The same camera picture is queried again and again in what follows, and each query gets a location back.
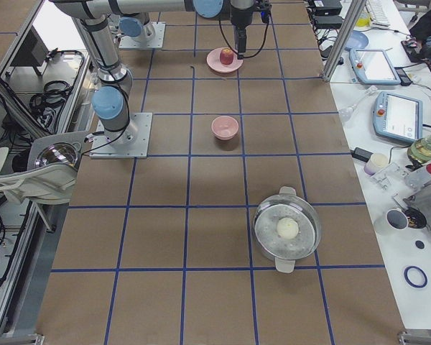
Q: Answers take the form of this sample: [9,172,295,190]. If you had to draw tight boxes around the aluminium frame post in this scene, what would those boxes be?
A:
[322,0,366,82]

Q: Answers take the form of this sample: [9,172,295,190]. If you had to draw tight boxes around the glass oil bottle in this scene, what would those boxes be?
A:
[407,135,431,167]

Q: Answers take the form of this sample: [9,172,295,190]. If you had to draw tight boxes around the black power adapter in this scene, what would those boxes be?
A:
[351,147,373,163]

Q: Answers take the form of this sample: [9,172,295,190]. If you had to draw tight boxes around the pink plate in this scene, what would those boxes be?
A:
[206,47,244,73]

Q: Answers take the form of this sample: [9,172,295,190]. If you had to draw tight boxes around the upper teach pendant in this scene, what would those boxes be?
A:
[348,49,401,86]

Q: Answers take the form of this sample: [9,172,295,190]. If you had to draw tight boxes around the lower teach pendant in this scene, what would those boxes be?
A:
[373,91,423,144]

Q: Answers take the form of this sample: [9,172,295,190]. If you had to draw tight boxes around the white cup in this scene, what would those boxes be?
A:
[374,208,409,236]

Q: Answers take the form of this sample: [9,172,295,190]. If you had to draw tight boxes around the white chair with steel bowl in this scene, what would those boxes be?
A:
[0,131,88,205]

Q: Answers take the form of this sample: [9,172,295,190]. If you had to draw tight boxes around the teach pendant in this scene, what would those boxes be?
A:
[373,91,423,144]
[348,49,401,86]

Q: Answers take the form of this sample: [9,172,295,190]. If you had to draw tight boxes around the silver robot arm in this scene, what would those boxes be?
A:
[53,1,259,142]

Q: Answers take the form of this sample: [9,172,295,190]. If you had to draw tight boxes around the blue rubber ring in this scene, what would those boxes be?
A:
[403,265,428,288]

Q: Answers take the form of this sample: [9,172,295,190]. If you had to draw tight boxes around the light blue plate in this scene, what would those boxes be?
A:
[344,30,369,51]

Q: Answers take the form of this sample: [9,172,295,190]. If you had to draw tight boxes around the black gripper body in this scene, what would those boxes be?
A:
[231,6,251,54]

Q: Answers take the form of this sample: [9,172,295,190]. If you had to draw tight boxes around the pink bowl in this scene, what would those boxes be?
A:
[211,116,239,141]

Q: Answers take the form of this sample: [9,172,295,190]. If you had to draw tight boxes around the white steamed bun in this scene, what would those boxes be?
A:
[277,217,299,239]

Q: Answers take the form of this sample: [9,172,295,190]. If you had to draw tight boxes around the lavender candle jar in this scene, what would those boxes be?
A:
[363,153,389,175]

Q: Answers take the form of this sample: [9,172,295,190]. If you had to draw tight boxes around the steel steamer pot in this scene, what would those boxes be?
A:
[252,186,322,274]

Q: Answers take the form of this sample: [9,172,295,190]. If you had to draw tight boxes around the red apple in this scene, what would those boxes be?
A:
[219,47,234,65]

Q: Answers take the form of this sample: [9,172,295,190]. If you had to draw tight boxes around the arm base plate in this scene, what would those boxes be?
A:
[119,17,166,50]
[88,112,152,159]

